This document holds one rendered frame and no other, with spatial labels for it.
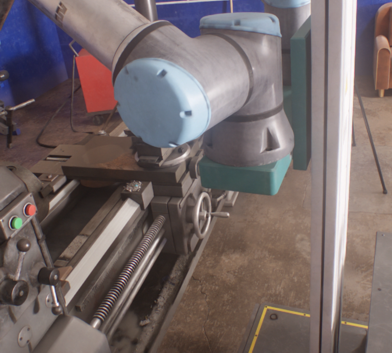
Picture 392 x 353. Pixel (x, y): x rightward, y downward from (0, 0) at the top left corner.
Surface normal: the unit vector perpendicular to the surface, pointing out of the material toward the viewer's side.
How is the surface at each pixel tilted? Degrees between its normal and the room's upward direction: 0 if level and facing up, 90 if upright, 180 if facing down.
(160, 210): 90
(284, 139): 70
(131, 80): 92
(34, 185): 63
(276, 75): 91
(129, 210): 36
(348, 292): 0
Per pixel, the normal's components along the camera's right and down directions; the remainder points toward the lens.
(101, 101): 0.05, 0.44
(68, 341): 0.41, -0.73
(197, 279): -0.11, -0.89
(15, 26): 0.95, 0.04
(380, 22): -0.29, 0.45
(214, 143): -0.78, 0.02
